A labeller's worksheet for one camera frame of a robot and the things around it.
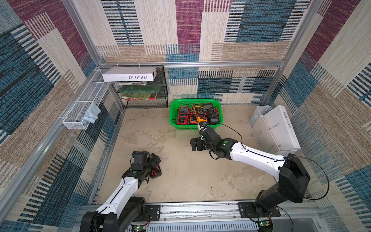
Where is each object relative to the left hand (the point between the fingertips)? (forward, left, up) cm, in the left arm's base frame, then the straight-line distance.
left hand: (155, 161), depth 88 cm
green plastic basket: (+45, -10, +4) cm, 46 cm away
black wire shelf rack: (+51, +1, +2) cm, 51 cm away
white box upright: (+10, -73, +16) cm, 75 cm away
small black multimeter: (+28, -37, +9) cm, 47 cm away
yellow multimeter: (+29, -29, +10) cm, 42 cm away
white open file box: (+14, -66, +7) cm, 68 cm away
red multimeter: (+32, -17, +5) cm, 37 cm away
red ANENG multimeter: (+39, -35, +7) cm, 53 cm away
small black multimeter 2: (-7, -2, +1) cm, 7 cm away
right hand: (+7, -25, +12) cm, 29 cm away
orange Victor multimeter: (+32, -24, +6) cm, 40 cm away
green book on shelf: (+37, +11, +23) cm, 45 cm away
